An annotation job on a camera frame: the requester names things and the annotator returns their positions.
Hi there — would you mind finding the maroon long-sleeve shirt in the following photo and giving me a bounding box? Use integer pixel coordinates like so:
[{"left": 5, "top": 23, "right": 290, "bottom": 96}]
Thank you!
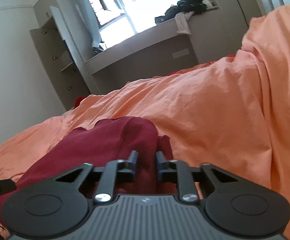
[{"left": 0, "top": 115, "right": 175, "bottom": 227}]

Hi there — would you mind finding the dark clothes pile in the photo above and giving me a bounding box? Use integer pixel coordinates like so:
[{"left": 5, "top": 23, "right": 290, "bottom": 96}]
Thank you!
[{"left": 155, "top": 0, "right": 214, "bottom": 24}]

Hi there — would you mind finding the red object on floor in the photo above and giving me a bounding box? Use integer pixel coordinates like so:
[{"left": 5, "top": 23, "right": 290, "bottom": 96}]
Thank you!
[{"left": 74, "top": 96, "right": 85, "bottom": 108}]

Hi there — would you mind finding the orange duvet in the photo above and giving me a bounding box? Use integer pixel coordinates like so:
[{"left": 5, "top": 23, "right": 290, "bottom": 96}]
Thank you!
[{"left": 0, "top": 4, "right": 290, "bottom": 239}]

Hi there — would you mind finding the grey window bench desk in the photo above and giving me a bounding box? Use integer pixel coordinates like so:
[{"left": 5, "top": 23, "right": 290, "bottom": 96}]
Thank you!
[{"left": 86, "top": 9, "right": 223, "bottom": 94}]

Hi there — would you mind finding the open grey wardrobe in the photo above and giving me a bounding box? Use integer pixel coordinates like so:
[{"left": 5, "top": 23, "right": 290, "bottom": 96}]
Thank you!
[{"left": 30, "top": 0, "right": 98, "bottom": 110}]

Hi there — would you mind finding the pale pink hanging garment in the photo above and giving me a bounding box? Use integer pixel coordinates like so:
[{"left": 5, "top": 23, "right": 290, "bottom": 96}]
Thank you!
[{"left": 174, "top": 11, "right": 194, "bottom": 35}]

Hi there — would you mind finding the tall grey closet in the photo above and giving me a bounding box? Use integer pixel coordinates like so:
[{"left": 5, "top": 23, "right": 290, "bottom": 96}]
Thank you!
[{"left": 208, "top": 0, "right": 262, "bottom": 57}]

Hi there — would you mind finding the grey left curtain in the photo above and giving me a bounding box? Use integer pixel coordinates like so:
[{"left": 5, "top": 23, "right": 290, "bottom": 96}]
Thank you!
[{"left": 75, "top": 0, "right": 104, "bottom": 55}]

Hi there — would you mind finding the window with frame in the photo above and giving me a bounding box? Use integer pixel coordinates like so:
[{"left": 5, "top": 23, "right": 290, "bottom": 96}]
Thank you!
[{"left": 89, "top": 0, "right": 179, "bottom": 49}]

